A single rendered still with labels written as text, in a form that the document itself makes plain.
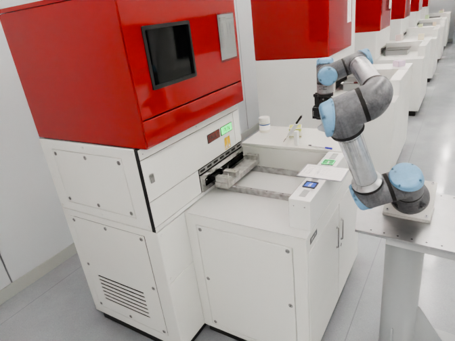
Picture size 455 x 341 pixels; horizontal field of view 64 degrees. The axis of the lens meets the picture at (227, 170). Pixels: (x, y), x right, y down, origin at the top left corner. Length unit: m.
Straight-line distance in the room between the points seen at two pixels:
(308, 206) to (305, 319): 0.57
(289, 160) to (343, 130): 0.89
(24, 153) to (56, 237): 0.72
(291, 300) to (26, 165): 2.07
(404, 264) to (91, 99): 1.52
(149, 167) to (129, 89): 0.34
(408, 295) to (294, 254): 0.59
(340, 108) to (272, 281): 0.88
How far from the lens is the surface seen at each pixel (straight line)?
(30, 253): 3.13
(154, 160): 1.59
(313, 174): 1.71
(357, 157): 1.35
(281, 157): 2.11
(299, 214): 1.54
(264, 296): 1.83
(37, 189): 3.03
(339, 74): 1.59
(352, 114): 1.21
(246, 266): 1.76
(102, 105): 1.59
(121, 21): 1.42
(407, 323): 2.04
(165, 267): 1.80
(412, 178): 1.50
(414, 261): 1.80
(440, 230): 1.65
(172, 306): 1.95
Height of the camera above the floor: 1.68
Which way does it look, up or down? 23 degrees down
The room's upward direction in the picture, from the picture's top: 7 degrees counter-clockwise
